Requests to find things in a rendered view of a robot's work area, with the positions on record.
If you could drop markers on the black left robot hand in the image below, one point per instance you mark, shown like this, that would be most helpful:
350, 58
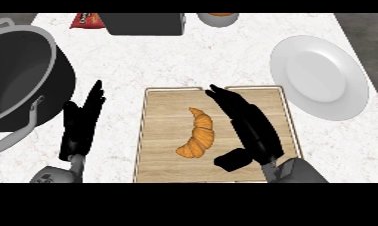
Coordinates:
78, 126

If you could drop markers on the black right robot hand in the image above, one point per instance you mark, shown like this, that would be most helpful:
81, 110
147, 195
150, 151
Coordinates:
251, 126

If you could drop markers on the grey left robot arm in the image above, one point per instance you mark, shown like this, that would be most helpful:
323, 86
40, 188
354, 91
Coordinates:
60, 171

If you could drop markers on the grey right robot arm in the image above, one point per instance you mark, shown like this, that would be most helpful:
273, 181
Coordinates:
292, 171

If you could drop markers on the golden brown croissant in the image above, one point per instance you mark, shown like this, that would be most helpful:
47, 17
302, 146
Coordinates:
198, 134

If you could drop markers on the wooden tray with metal rim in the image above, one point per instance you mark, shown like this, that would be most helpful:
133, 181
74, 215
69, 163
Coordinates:
171, 166

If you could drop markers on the white round plate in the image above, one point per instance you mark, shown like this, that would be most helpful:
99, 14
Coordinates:
317, 76

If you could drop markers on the large black cooking pot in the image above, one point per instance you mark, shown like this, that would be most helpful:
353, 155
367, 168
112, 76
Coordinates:
23, 80

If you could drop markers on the red snack bag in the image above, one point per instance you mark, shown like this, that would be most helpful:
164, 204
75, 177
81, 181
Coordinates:
87, 20

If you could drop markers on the grey cup with orange content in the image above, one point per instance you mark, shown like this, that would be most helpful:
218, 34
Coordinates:
217, 18

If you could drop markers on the dark grey box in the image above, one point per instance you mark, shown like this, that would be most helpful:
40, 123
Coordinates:
142, 23

